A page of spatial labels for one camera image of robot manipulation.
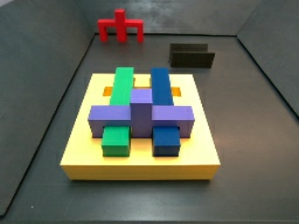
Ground red E-shaped block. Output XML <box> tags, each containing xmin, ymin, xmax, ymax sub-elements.
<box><xmin>97</xmin><ymin>9</ymin><xmax>144</xmax><ymax>43</ymax></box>

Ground yellow board base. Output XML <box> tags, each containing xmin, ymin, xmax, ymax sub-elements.
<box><xmin>60</xmin><ymin>73</ymin><xmax>220</xmax><ymax>180</ymax></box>

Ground purple E-shaped block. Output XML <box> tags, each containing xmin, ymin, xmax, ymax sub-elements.
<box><xmin>88</xmin><ymin>88</ymin><xmax>195</xmax><ymax>138</ymax></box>

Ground blue long block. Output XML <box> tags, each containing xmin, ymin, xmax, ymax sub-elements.
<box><xmin>151</xmin><ymin>68</ymin><xmax>181</xmax><ymax>157</ymax></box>

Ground green long block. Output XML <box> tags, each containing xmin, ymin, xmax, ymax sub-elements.
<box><xmin>101</xmin><ymin>67</ymin><xmax>133</xmax><ymax>157</ymax></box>

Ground black U-shaped holder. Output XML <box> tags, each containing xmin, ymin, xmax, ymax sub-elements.
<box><xmin>169</xmin><ymin>44</ymin><xmax>215</xmax><ymax>68</ymax></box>

